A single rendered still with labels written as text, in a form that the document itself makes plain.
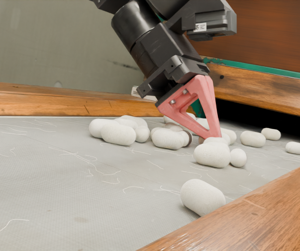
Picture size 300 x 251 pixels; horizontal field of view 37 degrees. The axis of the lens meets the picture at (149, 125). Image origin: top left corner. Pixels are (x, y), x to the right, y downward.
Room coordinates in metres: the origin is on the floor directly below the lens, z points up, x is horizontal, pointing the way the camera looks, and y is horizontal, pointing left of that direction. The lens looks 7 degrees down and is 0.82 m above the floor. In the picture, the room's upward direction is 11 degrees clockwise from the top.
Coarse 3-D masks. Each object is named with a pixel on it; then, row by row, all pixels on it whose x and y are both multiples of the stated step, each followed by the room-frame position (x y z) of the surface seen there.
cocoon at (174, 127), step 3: (168, 123) 0.57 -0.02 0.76; (171, 123) 0.57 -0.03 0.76; (165, 126) 0.56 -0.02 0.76; (168, 126) 0.56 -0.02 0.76; (171, 126) 0.55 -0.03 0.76; (174, 126) 0.55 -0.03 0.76; (177, 126) 0.55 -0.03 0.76; (180, 126) 0.55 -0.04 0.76; (171, 129) 0.55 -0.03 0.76; (174, 129) 0.55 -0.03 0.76; (177, 129) 0.55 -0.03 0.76; (180, 129) 0.55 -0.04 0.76
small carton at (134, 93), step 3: (132, 87) 0.89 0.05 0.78; (135, 87) 0.88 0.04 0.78; (132, 90) 0.88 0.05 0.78; (135, 90) 0.88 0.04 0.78; (132, 93) 0.88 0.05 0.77; (135, 93) 0.88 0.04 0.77; (135, 96) 0.88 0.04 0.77; (138, 96) 0.88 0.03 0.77; (147, 96) 0.87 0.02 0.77; (150, 96) 0.87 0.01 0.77; (153, 96) 0.86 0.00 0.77; (147, 99) 0.87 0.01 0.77; (150, 99) 0.86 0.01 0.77; (153, 99) 0.86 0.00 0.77; (156, 99) 0.86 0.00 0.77
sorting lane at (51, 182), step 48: (0, 144) 0.35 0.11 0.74; (48, 144) 0.39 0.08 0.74; (96, 144) 0.43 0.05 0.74; (144, 144) 0.49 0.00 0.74; (192, 144) 0.56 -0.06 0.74; (240, 144) 0.66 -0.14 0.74; (0, 192) 0.24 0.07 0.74; (48, 192) 0.26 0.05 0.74; (96, 192) 0.27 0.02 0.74; (144, 192) 0.30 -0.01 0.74; (240, 192) 0.35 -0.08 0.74; (0, 240) 0.18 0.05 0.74; (48, 240) 0.19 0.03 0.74; (96, 240) 0.20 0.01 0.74; (144, 240) 0.21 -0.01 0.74
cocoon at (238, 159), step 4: (236, 148) 0.48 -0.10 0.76; (232, 152) 0.47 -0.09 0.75; (236, 152) 0.46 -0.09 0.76; (240, 152) 0.46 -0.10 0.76; (244, 152) 0.47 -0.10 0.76; (232, 156) 0.46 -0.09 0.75; (236, 156) 0.46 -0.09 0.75; (240, 156) 0.46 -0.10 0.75; (244, 156) 0.46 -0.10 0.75; (232, 160) 0.46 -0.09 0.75; (236, 160) 0.46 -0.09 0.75; (240, 160) 0.46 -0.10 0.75; (244, 160) 0.46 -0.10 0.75; (232, 164) 0.46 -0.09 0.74; (236, 164) 0.46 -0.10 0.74; (240, 164) 0.46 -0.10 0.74; (244, 164) 0.46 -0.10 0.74
